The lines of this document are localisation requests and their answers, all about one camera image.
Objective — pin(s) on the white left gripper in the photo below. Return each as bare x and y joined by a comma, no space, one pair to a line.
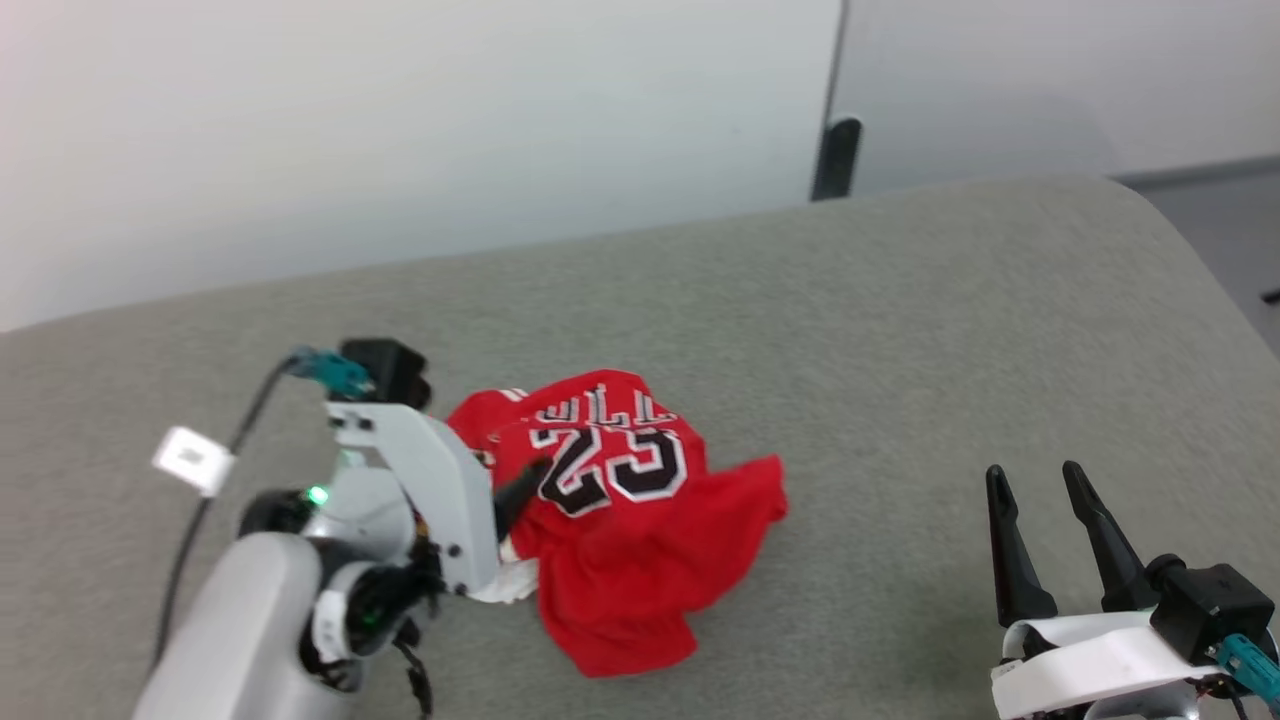
440,480

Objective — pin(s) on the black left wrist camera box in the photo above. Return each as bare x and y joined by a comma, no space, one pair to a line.
385,370

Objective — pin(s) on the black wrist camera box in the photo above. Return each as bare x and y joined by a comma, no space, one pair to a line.
1210,605
385,370

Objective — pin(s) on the red basketball jersey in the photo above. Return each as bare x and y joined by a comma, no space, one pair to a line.
640,560

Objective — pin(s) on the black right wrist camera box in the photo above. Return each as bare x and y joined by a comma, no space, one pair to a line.
1210,605

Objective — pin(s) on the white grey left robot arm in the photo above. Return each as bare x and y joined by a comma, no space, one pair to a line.
240,620

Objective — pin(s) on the dark upright post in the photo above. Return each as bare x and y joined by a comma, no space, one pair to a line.
836,160

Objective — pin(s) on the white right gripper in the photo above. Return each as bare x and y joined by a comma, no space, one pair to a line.
1090,662

